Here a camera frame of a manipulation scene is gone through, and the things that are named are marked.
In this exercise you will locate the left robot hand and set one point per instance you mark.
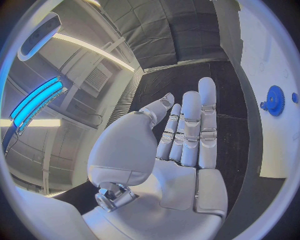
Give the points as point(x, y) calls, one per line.
point(126, 150)

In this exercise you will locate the white task board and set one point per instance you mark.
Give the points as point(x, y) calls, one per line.
point(274, 131)

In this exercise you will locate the glowing light bar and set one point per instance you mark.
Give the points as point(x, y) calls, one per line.
point(35, 101)

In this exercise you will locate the blue gear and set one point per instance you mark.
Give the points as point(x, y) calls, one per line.
point(275, 101)

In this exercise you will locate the short blue peg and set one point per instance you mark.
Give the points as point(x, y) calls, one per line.
point(294, 97)

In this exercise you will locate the white oval camera pod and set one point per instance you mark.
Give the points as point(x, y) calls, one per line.
point(39, 35)

